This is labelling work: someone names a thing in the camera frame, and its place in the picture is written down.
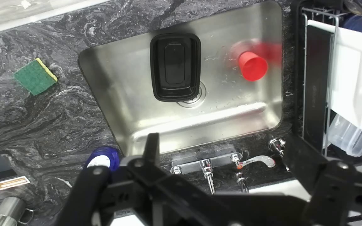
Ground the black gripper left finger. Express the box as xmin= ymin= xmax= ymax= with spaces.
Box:
xmin=54 ymin=133 xmax=164 ymax=226

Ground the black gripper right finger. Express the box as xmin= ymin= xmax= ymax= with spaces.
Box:
xmin=282 ymin=135 xmax=362 ymax=226

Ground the black plastic food box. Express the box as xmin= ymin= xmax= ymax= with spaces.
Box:
xmin=149 ymin=32 xmax=201 ymax=101

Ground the blue dish soap bottle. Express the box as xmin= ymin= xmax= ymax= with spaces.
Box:
xmin=85 ymin=145 xmax=120 ymax=172

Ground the chrome sink faucet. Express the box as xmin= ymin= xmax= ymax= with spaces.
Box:
xmin=167 ymin=139 xmax=287 ymax=193

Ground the stainless steel sink basin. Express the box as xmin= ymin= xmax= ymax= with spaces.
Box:
xmin=77 ymin=1 xmax=282 ymax=155

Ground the black dish rack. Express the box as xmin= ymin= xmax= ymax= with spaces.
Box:
xmin=300 ymin=5 xmax=349 ymax=154

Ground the clear plastic container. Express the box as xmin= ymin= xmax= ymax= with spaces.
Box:
xmin=328 ymin=115 xmax=362 ymax=156

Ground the white square plate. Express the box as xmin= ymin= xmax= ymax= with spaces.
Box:
xmin=307 ymin=20 xmax=362 ymax=129

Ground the green yellow sponge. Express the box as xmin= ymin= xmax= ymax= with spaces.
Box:
xmin=13 ymin=57 xmax=57 ymax=95

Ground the red plastic cup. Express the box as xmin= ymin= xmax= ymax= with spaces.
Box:
xmin=237 ymin=51 xmax=267 ymax=81

